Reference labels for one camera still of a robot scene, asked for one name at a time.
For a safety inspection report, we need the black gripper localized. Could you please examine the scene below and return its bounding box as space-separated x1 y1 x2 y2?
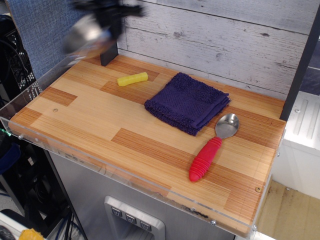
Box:
71 0 144 40

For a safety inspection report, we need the steel pot with two handles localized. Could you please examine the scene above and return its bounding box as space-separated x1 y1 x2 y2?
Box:
62 13 116 60

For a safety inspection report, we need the folded purple cloth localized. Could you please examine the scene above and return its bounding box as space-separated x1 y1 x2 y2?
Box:
144 72 231 136

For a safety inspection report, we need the yellow plastic corn piece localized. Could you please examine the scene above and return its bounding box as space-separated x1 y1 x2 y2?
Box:
117 72 149 87

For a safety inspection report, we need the black plastic crate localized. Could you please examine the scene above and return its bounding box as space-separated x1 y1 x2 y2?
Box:
0 14 36 107

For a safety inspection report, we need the clear acrylic edge guard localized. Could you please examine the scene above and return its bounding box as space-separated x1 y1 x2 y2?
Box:
0 54 284 240

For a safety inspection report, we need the grey dispenser button panel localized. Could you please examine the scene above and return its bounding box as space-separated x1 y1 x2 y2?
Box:
104 195 166 240

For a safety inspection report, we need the yellow black object bottom left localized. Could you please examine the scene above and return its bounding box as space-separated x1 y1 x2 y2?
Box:
0 224 45 240

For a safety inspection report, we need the dark left upright post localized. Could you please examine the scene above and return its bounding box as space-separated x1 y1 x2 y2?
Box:
100 39 119 67

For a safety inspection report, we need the dark upright post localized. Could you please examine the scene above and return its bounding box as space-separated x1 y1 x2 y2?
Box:
100 39 119 67
279 6 320 121

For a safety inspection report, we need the spoon with red handle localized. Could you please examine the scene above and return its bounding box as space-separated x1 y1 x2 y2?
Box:
188 113 240 182

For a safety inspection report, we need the dark right upright post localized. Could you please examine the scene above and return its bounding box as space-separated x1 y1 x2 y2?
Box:
279 6 320 121

